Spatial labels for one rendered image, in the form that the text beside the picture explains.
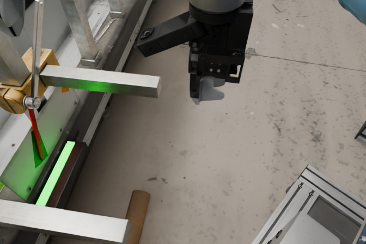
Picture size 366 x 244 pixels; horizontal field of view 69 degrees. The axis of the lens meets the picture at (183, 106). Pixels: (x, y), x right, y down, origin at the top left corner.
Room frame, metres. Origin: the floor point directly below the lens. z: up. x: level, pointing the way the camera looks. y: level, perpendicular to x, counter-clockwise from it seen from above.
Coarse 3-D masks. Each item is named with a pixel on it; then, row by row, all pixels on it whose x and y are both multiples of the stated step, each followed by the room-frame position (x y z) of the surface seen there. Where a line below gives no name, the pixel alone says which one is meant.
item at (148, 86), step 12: (48, 72) 0.37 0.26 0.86; (60, 72) 0.37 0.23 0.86; (72, 72) 0.37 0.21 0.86; (84, 72) 0.37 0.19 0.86; (96, 72) 0.37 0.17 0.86; (108, 72) 0.37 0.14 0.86; (120, 72) 0.37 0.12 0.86; (48, 84) 0.37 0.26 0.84; (60, 84) 0.36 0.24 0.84; (72, 84) 0.36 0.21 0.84; (84, 84) 0.35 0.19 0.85; (96, 84) 0.35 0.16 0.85; (108, 84) 0.35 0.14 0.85; (120, 84) 0.34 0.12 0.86; (132, 84) 0.34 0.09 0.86; (144, 84) 0.34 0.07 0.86; (156, 84) 0.34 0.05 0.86; (144, 96) 0.34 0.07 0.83; (156, 96) 0.33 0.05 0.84
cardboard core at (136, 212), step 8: (136, 192) 0.45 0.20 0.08; (144, 192) 0.45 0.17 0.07; (136, 200) 0.41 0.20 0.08; (144, 200) 0.42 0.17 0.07; (128, 208) 0.39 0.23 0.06; (136, 208) 0.38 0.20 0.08; (144, 208) 0.39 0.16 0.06; (128, 216) 0.35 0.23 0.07; (136, 216) 0.35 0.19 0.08; (144, 216) 0.36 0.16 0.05; (136, 224) 0.32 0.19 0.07; (136, 232) 0.29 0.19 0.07; (128, 240) 0.26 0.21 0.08; (136, 240) 0.26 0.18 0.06
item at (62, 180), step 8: (80, 144) 0.31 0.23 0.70; (72, 152) 0.29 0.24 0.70; (72, 160) 0.27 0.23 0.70; (64, 168) 0.25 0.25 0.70; (64, 176) 0.23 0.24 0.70; (56, 184) 0.22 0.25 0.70; (64, 184) 0.22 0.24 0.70; (56, 192) 0.20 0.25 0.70; (48, 200) 0.19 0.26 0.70; (56, 200) 0.19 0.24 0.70
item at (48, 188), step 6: (66, 144) 0.31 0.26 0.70; (72, 144) 0.31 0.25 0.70; (66, 150) 0.30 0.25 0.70; (60, 156) 0.28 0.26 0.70; (66, 156) 0.28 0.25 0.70; (60, 162) 0.27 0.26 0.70; (54, 168) 0.25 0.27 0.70; (60, 168) 0.25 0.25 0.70; (54, 174) 0.24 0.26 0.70; (48, 180) 0.23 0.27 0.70; (54, 180) 0.23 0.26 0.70; (48, 186) 0.21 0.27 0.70; (42, 192) 0.20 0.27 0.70; (48, 192) 0.20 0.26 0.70; (42, 198) 0.19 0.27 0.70; (36, 204) 0.18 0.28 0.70; (42, 204) 0.18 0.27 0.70
